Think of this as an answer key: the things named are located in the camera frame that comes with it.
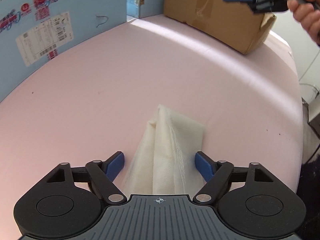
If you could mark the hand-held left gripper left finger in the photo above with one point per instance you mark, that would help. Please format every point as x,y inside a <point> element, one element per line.
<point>116,164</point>

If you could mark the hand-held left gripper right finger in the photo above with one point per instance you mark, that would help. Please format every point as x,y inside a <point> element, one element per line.
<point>203,166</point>

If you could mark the white non-woven shopping bag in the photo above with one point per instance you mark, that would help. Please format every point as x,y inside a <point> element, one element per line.
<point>170,142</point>

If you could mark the person's right hand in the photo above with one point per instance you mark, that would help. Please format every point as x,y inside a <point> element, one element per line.
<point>308,17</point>

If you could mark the brown cardboard box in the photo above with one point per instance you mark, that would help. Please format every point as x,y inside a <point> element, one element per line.
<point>225,22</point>

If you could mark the person's dark clothing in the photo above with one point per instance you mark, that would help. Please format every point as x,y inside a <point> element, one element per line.
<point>310,192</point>

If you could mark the grey box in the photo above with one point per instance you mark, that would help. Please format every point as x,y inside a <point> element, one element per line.
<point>315,117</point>

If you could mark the large blue cardboard box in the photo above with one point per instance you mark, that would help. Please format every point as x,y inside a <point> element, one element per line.
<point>75,17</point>

